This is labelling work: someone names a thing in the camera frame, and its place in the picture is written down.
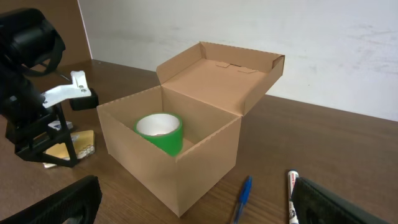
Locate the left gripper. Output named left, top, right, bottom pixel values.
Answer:
left=4, top=90, right=78, bottom=167

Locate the small blue white box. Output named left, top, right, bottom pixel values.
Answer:
left=48, top=120, right=73, bottom=131

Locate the blue white marker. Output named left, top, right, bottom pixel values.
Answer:
left=287, top=170, right=299, bottom=224

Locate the yellow spiral notepad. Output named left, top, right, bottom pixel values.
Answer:
left=45, top=130, right=95, bottom=161

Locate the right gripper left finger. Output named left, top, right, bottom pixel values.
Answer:
left=1, top=175, right=102, bottom=224

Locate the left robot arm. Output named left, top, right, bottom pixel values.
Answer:
left=1, top=8, right=78, bottom=167

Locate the brown cardboard box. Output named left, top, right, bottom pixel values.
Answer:
left=97, top=42, right=285, bottom=216

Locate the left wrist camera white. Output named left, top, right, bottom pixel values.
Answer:
left=42, top=70, right=99, bottom=111

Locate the blue ballpoint pen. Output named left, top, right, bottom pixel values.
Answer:
left=231, top=175, right=252, bottom=224

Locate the green tape roll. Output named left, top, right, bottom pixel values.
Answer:
left=134, top=113, right=183, bottom=157

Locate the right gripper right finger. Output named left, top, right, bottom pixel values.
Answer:
left=292, top=177, right=387, bottom=224

